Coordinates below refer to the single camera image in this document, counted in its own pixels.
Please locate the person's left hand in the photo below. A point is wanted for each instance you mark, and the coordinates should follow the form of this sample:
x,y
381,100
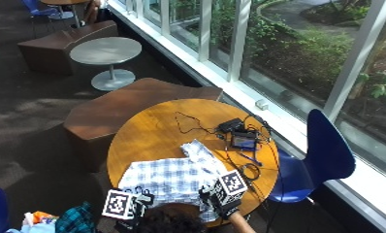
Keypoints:
x,y
144,199

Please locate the person's right hand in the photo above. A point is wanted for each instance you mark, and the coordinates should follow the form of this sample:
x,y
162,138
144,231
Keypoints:
x,y
225,208

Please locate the white marker cube right glove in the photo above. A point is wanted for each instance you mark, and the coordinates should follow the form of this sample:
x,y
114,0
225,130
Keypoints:
x,y
231,183

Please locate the white marker cube glove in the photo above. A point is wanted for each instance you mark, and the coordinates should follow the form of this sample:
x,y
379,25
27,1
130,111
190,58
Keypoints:
x,y
231,183
118,204

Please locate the white marker cube left glove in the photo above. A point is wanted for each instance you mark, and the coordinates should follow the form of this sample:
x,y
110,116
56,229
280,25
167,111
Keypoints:
x,y
118,204

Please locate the blue white plaid shirt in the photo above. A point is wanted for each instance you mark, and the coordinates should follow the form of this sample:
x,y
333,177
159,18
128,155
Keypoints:
x,y
170,178

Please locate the blue pen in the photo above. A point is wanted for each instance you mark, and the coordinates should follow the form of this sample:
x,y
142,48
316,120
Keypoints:
x,y
249,159

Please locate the teal plaid cloth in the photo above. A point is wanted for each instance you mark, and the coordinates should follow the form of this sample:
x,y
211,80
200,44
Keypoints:
x,y
75,220

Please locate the black device with blue screen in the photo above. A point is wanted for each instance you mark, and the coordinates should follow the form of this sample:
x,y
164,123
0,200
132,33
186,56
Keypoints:
x,y
243,141

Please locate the black box device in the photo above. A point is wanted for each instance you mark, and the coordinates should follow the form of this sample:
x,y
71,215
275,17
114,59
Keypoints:
x,y
229,125

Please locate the orange cloth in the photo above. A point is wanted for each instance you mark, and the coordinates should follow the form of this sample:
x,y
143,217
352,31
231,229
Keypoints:
x,y
42,216

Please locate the large brown angular bench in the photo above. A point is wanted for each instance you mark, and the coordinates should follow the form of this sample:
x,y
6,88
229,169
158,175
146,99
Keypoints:
x,y
114,113

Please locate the light blue cloth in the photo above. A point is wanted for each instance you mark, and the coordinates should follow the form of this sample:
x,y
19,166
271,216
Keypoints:
x,y
34,228

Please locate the small white sill block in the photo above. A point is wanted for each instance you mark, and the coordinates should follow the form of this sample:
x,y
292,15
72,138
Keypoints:
x,y
261,104

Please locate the small brown angular bench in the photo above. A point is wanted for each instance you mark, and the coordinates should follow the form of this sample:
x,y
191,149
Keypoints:
x,y
50,48

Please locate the round grey pedestal table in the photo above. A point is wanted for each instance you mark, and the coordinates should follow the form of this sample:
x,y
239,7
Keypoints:
x,y
106,50

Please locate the round wooden pedestal table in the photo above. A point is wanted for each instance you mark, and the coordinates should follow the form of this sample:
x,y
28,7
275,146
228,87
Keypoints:
x,y
64,1

